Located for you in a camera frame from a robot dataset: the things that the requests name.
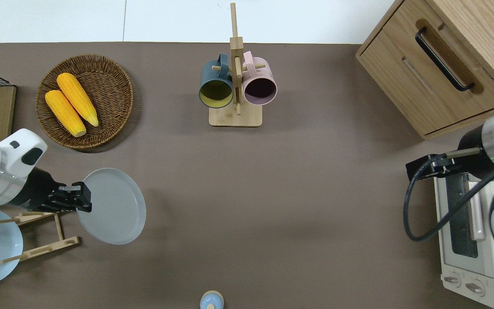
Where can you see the dark teal mug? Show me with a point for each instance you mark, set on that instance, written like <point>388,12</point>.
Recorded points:
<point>212,75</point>

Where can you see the toaster oven knob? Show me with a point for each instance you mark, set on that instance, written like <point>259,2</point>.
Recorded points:
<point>475,288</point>
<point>452,280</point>

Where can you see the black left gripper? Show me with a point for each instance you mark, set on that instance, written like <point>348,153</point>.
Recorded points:
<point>64,198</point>

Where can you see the wooden plate rack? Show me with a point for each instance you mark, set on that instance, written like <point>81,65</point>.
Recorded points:
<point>49,246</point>

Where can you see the yellow corn cob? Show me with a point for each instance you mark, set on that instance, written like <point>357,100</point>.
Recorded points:
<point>77,98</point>
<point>64,113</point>

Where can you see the wooden mug tree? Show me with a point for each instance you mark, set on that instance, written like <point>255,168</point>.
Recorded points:
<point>235,118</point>

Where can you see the wooden cabinet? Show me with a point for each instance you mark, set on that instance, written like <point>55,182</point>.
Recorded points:
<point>405,73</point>

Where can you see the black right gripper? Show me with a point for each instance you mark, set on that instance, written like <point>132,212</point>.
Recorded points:
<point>447,165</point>

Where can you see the brown wicker basket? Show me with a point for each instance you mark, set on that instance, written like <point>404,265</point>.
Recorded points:
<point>109,94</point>

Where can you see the gray plate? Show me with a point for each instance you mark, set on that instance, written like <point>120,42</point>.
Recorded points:
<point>116,208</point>

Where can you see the pink mug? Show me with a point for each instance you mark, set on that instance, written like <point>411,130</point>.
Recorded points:
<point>264,77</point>

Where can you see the white toaster oven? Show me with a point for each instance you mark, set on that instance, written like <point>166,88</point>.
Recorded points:
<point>465,266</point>

